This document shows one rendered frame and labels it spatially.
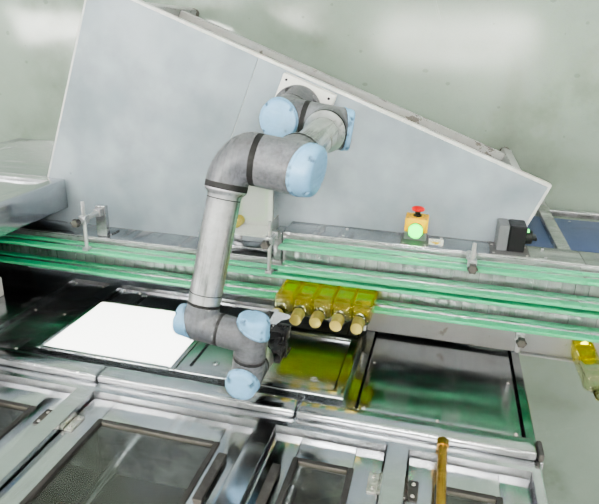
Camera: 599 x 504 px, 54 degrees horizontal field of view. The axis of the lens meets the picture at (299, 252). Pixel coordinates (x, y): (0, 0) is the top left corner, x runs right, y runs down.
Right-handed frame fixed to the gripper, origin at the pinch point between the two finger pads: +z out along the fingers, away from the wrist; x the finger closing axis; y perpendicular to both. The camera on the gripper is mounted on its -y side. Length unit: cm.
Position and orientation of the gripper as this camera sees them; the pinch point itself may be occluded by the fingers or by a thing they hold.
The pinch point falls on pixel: (274, 318)
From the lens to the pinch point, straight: 164.3
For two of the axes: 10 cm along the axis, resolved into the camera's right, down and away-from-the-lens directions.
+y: 9.7, 0.9, -2.3
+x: 0.1, -9.4, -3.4
